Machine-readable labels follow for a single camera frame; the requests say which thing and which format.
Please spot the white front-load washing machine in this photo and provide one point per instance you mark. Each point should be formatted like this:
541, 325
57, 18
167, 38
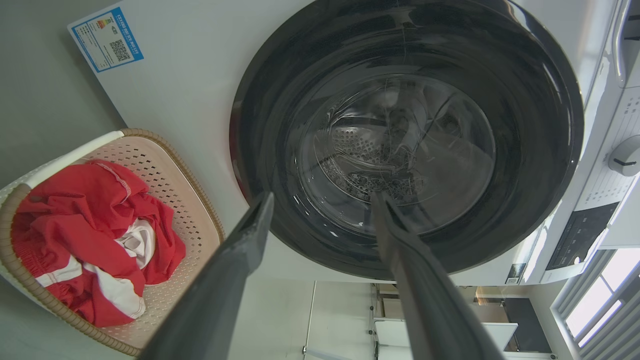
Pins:
185, 100

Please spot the white detergent drawer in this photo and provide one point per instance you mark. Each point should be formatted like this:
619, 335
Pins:
631, 40

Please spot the red garment with white stripes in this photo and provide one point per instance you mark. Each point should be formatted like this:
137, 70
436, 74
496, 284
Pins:
75, 220

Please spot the dark wall panel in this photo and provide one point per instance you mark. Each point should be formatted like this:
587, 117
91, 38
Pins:
525, 325

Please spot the small black QR sticker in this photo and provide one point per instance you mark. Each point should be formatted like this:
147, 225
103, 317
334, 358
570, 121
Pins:
514, 274

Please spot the white washer control knob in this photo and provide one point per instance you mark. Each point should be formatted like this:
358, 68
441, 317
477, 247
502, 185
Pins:
626, 156

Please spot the beige perforated laundry basket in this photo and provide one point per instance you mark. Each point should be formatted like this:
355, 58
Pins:
175, 190

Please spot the round dark glass washer door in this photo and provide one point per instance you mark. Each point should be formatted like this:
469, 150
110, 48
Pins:
525, 150

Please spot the window with grey frame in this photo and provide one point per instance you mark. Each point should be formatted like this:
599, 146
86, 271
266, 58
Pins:
600, 300

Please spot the blue energy label sticker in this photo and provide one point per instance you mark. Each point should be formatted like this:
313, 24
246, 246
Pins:
106, 40

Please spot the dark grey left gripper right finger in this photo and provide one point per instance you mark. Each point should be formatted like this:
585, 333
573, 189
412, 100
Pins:
425, 290

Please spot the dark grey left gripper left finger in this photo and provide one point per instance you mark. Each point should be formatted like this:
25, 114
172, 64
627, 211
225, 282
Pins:
215, 295

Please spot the black washer display panel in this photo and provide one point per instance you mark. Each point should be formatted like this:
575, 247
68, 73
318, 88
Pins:
580, 237

